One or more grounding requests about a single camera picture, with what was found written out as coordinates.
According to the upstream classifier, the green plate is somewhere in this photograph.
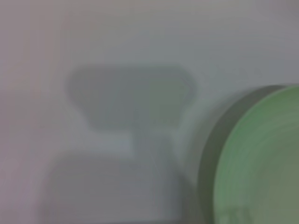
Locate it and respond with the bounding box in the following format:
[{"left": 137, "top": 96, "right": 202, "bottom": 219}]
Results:
[{"left": 213, "top": 84, "right": 299, "bottom": 224}]

